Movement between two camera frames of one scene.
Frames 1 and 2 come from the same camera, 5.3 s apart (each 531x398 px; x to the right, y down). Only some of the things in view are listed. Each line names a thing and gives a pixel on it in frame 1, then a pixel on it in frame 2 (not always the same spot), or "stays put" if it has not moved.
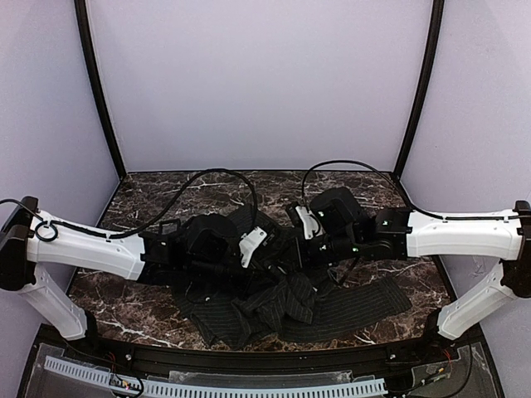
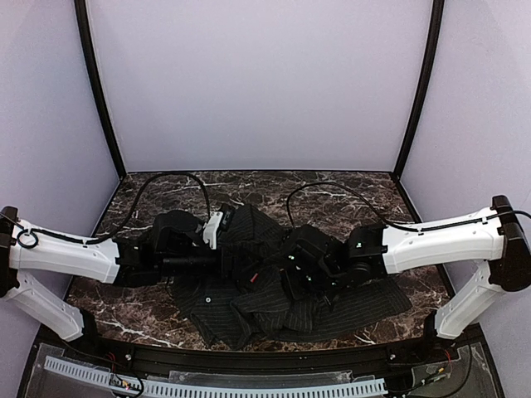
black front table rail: x=264 y=364 stays put
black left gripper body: x=257 y=263 -> x=226 y=260
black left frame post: x=82 y=22 stays put
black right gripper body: x=299 y=252 -> x=296 y=270
